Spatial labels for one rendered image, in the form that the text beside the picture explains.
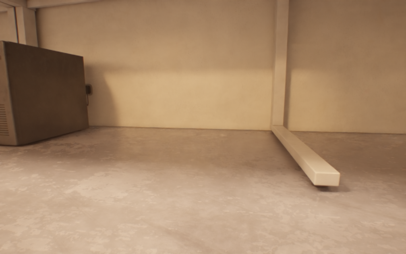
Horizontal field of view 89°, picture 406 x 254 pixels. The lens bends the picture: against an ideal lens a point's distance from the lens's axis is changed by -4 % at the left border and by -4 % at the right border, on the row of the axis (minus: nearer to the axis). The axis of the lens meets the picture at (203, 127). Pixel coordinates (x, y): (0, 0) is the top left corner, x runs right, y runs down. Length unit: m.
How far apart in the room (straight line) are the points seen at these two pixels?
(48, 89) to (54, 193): 0.69
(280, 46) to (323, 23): 0.28
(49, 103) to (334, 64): 1.36
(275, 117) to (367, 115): 0.48
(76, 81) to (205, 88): 0.68
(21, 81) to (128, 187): 0.71
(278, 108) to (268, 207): 0.71
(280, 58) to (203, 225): 0.87
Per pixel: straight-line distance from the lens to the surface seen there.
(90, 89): 1.47
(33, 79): 1.13
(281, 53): 1.09
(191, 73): 1.20
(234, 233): 0.36
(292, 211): 0.44
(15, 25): 1.70
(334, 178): 0.52
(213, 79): 1.18
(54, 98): 1.19
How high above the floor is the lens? 0.21
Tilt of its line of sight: 10 degrees down
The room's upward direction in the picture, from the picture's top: straight up
